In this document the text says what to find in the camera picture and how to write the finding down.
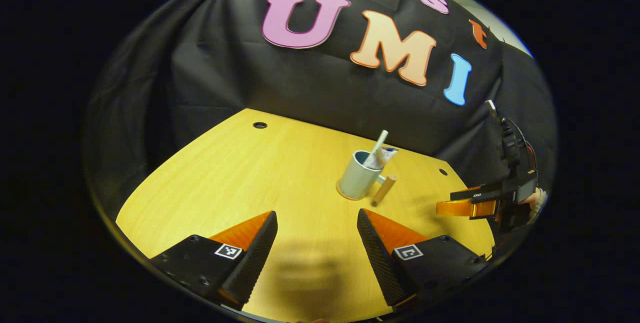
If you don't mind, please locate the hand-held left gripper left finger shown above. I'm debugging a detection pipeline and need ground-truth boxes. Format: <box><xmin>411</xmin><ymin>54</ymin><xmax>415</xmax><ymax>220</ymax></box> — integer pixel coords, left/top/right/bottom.
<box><xmin>150</xmin><ymin>210</ymin><xmax>279</xmax><ymax>311</ymax></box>

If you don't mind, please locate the yellow wooden desktop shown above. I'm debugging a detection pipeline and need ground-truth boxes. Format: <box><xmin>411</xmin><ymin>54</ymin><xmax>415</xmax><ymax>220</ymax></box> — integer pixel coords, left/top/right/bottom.
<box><xmin>116</xmin><ymin>108</ymin><xmax>496</xmax><ymax>323</ymax></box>

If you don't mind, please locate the white toothbrush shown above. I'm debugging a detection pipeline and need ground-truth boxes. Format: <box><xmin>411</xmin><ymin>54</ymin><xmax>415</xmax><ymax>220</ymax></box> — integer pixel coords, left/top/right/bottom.
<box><xmin>369</xmin><ymin>130</ymin><xmax>389</xmax><ymax>161</ymax></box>

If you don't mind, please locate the white toothpaste tube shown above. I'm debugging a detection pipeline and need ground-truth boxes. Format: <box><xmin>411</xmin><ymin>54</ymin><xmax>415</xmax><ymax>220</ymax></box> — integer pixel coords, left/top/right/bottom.
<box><xmin>363</xmin><ymin>146</ymin><xmax>398</xmax><ymax>170</ymax></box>

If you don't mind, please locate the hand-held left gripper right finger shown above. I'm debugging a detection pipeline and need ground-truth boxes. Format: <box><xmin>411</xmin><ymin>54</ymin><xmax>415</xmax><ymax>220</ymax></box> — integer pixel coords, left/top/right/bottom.
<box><xmin>357</xmin><ymin>208</ymin><xmax>488</xmax><ymax>313</ymax></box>

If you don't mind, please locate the black backdrop cloth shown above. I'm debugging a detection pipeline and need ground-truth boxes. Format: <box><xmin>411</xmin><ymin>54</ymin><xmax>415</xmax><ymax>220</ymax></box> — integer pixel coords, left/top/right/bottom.
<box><xmin>82</xmin><ymin>0</ymin><xmax>558</xmax><ymax>224</ymax></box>

